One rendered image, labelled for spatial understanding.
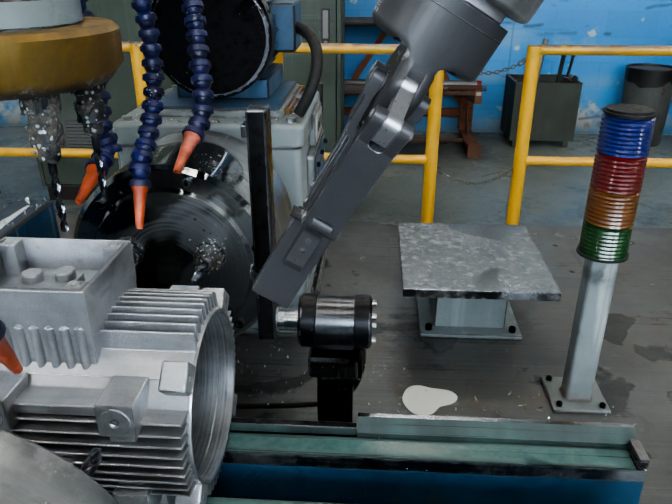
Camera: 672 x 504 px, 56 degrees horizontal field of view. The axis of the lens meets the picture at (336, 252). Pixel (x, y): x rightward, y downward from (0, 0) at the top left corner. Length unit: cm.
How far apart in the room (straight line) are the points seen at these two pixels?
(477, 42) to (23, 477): 33
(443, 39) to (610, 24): 548
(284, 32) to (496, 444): 70
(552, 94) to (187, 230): 467
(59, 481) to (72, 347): 20
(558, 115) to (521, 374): 440
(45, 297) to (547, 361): 77
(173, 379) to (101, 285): 10
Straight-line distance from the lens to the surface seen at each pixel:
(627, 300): 130
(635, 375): 109
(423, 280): 101
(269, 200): 63
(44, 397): 56
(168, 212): 76
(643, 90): 560
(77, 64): 47
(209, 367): 68
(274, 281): 45
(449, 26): 37
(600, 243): 86
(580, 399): 99
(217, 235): 76
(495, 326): 111
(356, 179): 38
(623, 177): 83
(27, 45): 46
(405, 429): 70
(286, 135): 93
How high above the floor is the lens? 138
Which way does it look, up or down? 25 degrees down
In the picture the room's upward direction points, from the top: straight up
